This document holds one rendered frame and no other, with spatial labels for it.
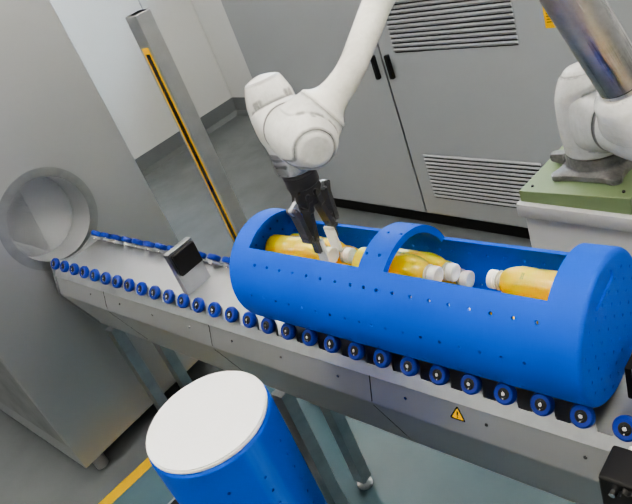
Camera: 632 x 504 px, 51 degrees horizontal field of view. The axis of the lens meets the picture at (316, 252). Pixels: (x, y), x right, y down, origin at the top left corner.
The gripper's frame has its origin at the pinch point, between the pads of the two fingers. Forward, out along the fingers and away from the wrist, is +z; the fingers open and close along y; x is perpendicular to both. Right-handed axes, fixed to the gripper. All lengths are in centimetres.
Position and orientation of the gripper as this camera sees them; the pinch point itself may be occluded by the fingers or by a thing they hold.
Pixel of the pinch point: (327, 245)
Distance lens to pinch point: 152.4
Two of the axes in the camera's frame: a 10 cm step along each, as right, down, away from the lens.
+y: -6.0, 5.9, -5.4
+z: 3.3, 8.0, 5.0
